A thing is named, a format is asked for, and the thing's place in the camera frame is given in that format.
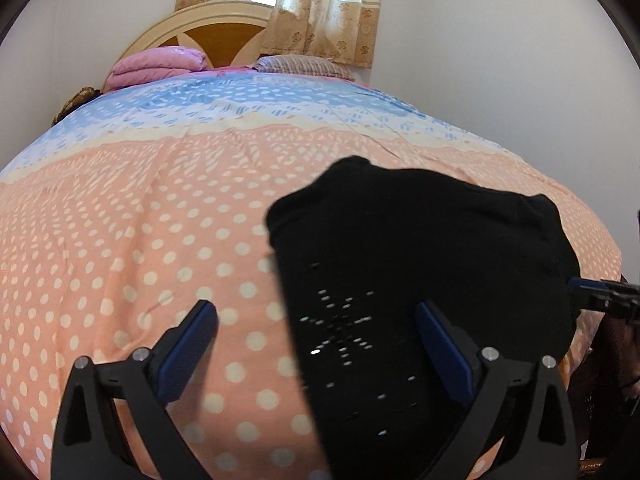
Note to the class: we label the cream wooden headboard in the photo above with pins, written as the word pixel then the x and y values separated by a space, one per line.
pixel 228 32

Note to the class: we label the brown patterned cloth bundle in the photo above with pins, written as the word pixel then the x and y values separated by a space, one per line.
pixel 82 97

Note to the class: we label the striped pillow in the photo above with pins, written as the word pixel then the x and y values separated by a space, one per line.
pixel 305 65

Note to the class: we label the polka dot bed sheet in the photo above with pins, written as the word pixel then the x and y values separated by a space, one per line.
pixel 121 217

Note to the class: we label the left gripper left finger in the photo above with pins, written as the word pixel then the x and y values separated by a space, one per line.
pixel 89 442

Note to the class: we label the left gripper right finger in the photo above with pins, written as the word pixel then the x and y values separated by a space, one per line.
pixel 523 405

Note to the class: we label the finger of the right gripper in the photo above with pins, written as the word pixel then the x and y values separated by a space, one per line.
pixel 616 299

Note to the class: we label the black pants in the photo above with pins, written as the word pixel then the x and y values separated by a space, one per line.
pixel 358 250

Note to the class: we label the folded pink blanket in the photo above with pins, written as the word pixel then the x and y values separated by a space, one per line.
pixel 153 65

